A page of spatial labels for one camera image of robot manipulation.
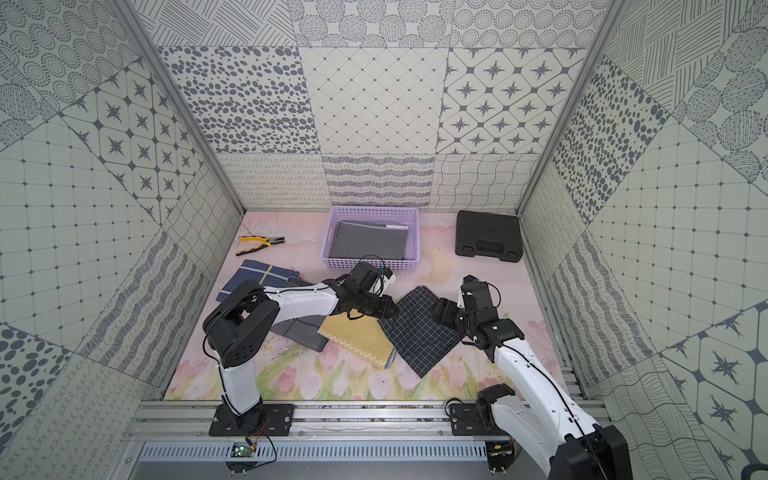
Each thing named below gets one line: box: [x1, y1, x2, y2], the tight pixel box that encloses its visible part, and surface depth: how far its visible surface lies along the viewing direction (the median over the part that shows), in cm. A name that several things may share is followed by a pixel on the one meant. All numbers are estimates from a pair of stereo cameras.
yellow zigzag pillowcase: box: [317, 312, 395, 368], surface depth 88 cm
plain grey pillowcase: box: [330, 220, 409, 259], surface depth 113 cm
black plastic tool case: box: [455, 210, 523, 263], surface depth 106 cm
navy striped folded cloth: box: [216, 259, 299, 302], surface depth 103 cm
